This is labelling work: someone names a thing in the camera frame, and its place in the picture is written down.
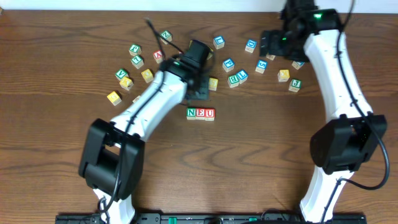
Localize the red letter E block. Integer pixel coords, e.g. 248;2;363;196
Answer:
195;108;206;120

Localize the green letter N block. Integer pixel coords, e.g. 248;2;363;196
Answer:
186;108;196;120

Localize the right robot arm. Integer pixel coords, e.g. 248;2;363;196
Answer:
260;0;387;223

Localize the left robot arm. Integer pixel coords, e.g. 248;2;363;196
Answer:
78;40;213;223

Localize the yellow letter S block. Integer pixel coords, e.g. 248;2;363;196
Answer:
208;78;218;91

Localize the blue letter D block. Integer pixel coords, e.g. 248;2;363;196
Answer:
245;39;257;53

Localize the blue number 5 block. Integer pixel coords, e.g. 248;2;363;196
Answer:
255;60;268;73

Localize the blue number 2 block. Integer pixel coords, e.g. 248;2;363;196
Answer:
292;61;305;70

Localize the yellow block with animal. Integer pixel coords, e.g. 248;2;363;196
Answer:
207;47;214;60

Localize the green letter B block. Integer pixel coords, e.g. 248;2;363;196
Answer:
228;75;239;88

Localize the blue letter P block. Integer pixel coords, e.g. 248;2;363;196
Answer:
222;58;235;73

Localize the green letter J block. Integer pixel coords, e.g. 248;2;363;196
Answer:
289;78;302;92

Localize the red letter A block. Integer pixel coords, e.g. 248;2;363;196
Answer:
153;50;164;63

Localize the yellow letter O block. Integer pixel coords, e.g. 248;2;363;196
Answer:
141;69;154;83

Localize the green letter Z block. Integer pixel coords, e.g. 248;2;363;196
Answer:
160;30;172;44

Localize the yellow letter K block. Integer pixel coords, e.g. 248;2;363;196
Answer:
119;77;134;91

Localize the green letter V block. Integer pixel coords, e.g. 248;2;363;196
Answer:
115;68;129;81

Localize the yellow letter G block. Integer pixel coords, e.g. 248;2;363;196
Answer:
107;91;122;106

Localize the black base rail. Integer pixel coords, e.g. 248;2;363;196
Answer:
55;212;368;224

